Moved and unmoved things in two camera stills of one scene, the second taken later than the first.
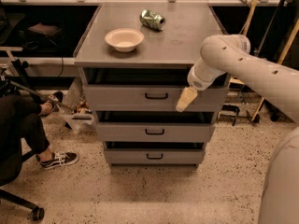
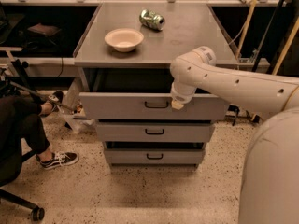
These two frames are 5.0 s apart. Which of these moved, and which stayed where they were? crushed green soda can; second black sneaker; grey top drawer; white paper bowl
Moved: grey top drawer
Stayed: second black sneaker; crushed green soda can; white paper bowl
